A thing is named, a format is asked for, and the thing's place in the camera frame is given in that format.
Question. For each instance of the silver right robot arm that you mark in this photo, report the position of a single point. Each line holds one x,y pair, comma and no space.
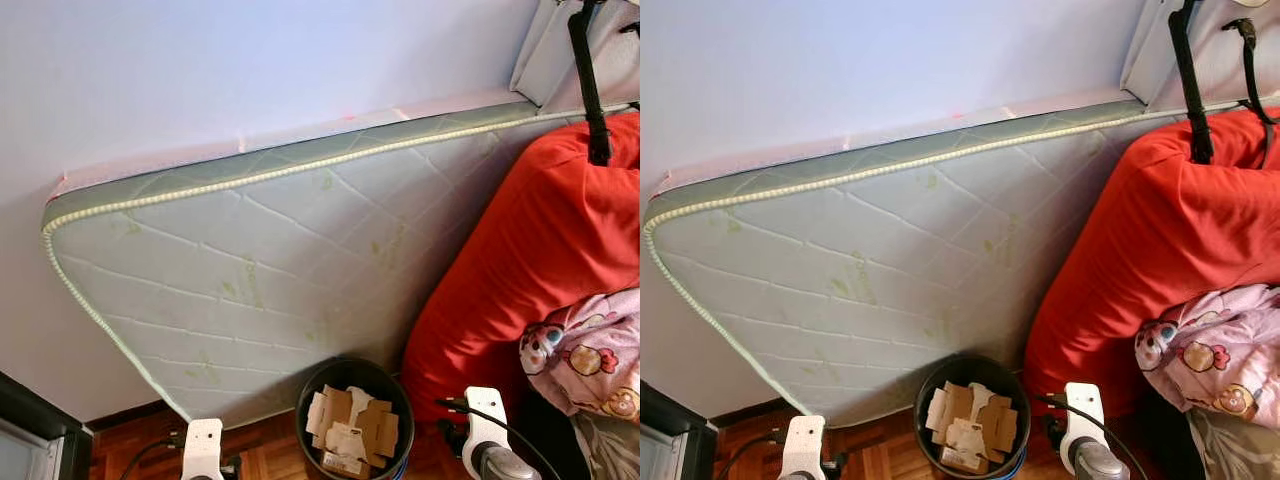
500,466
1100,465

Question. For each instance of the brown cardboard piece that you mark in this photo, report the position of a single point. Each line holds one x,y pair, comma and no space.
375,425
995,422

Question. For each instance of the black round waste bin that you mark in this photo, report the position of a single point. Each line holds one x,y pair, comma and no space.
380,375
1000,375

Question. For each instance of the white paper scrap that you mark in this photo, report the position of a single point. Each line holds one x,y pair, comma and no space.
317,412
937,410

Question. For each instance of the black framed cabinet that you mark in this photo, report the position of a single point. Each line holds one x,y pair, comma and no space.
680,430
40,415

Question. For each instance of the pink cartoon print blanket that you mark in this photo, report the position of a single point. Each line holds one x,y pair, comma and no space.
1210,350
590,350

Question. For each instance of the grey-green quilted mattress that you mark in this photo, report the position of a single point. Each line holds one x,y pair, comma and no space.
280,270
880,270

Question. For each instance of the long red cushion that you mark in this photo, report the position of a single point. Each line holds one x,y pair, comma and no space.
540,230
1150,230

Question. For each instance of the thick black tube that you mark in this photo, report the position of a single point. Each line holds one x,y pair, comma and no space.
1190,80
588,80

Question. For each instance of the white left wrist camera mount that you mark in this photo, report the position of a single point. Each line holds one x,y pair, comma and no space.
803,450
203,450

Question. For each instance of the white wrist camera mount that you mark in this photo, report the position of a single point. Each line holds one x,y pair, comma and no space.
803,450
1083,415
485,420
203,450

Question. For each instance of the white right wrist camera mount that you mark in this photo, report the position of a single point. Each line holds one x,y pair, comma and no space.
1083,415
485,420

